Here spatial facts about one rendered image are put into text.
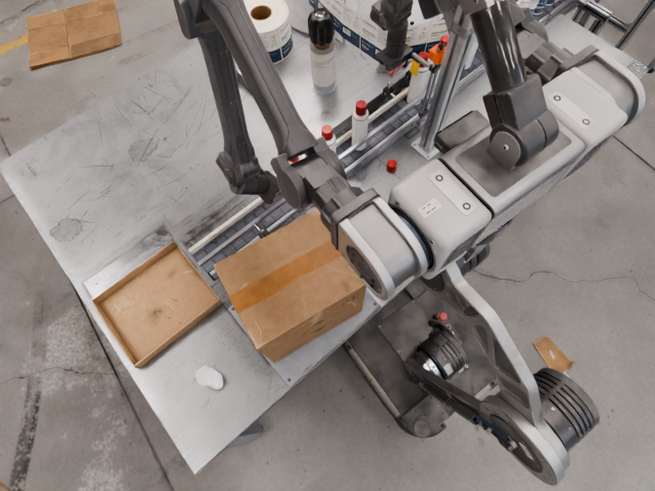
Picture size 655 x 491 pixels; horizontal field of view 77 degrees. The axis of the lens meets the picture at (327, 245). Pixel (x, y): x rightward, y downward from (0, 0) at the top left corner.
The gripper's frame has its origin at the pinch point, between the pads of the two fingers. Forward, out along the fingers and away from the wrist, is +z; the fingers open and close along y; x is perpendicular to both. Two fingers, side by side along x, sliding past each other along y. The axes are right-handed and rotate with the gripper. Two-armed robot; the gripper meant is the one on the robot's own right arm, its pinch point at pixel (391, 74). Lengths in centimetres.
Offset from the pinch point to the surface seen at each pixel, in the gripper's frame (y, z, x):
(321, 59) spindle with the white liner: 14.6, -2.3, -18.7
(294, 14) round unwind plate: -3, 12, -57
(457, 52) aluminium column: 1.6, -25.0, 22.4
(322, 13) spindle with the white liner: 11.2, -16.2, -21.3
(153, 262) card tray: 98, 18, -6
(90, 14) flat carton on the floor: 43, 100, -253
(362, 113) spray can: 20.7, -4.4, 8.2
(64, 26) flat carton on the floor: 63, 100, -253
